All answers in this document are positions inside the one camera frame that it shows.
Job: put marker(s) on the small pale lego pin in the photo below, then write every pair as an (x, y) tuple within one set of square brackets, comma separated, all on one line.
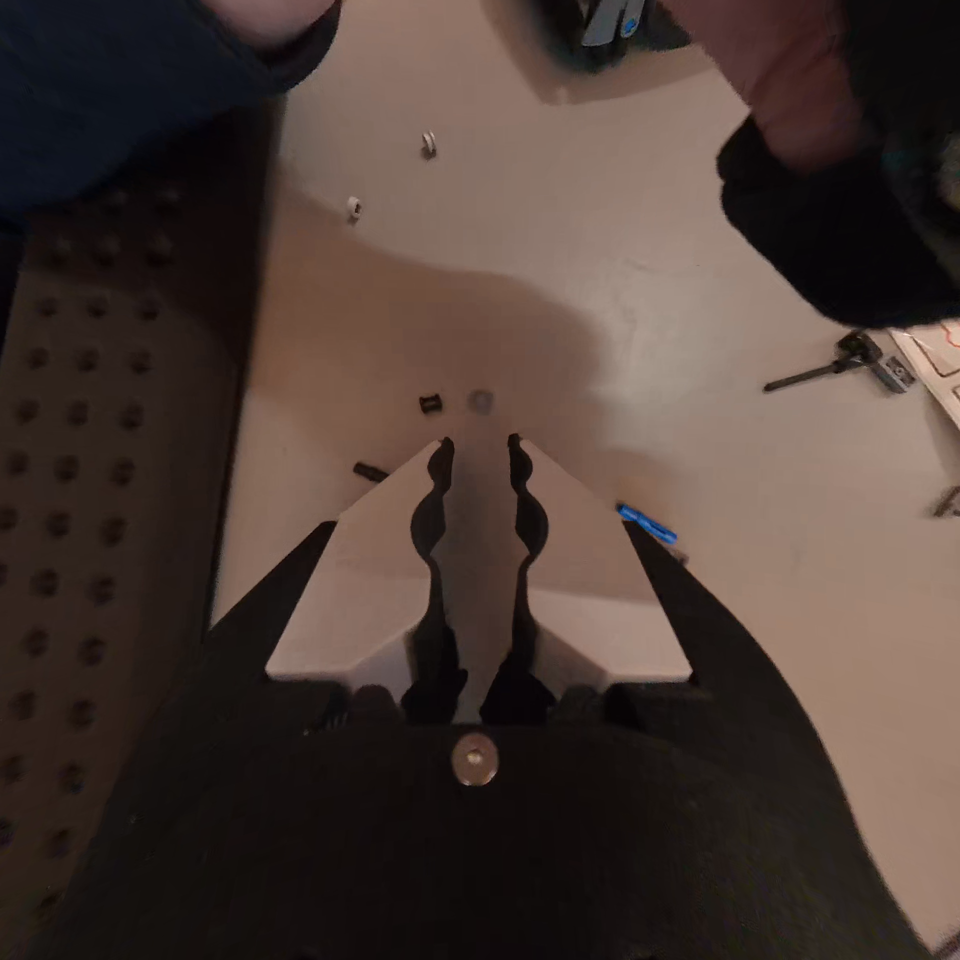
[(354, 208)]

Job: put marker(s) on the small dark grey lego plate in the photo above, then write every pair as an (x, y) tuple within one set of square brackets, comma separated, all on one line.
[(898, 373)]

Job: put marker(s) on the person's left forearm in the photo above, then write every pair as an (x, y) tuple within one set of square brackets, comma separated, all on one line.
[(112, 90)]

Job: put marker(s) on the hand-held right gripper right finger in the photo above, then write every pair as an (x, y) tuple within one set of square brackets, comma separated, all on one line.
[(607, 600)]

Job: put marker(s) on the person's left hand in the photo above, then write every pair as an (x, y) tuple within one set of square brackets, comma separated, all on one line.
[(787, 75)]

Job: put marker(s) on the small grey round lego piece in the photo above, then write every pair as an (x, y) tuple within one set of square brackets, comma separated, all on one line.
[(480, 401)]

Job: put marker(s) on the white sticker sheet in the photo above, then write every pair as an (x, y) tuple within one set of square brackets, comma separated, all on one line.
[(934, 367)]

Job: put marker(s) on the small black lego bush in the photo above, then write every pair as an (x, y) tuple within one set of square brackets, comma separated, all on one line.
[(430, 403)]

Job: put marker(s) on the long blue lego pin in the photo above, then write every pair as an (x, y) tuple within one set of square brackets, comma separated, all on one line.
[(646, 523)]

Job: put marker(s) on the partly built lego model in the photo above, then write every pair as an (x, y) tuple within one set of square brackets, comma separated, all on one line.
[(600, 30)]

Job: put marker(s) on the black axle with connector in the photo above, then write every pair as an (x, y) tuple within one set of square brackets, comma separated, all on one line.
[(825, 367)]

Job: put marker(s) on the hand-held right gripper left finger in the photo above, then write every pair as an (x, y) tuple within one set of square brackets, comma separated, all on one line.
[(345, 600)]

